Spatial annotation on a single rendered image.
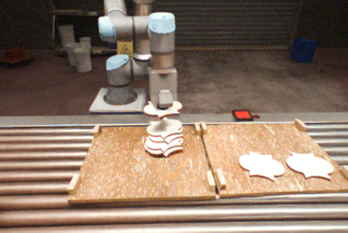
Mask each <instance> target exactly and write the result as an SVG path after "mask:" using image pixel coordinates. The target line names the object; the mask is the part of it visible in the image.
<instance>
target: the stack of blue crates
mask: <svg viewBox="0 0 348 233"><path fill-rule="evenodd" d="M316 47H317V41H313V40H312V39H294V44H293V47H292V48H293V49H292V50H291V52H290V53H291V55H290V58H291V59H292V60H294V61H296V62H312V60H313V55H314V53H315V49H316Z"/></svg>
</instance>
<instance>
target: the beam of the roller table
mask: <svg viewBox="0 0 348 233"><path fill-rule="evenodd" d="M251 114H252V116H253V115H259V116H260V118H258V119H256V118H254V120H253V121H251V122H236V120H235V118H234V117H233V114H232V113H223V114H180V115H172V116H169V117H166V119H168V120H179V121H180V122H181V123H182V126H193V125H194V123H195V122H198V125H199V126H200V125H201V122H205V124H206V126H208V125H227V124H262V123H294V120H295V119H299V120H301V121H302V123H304V124H348V113H317V112H309V113H251ZM158 120H159V118H158V117H155V118H153V117H149V116H147V115H49V116H4V117H0V128H73V127H95V126H96V124H100V125H101V127H114V126H150V122H156V121H158Z"/></svg>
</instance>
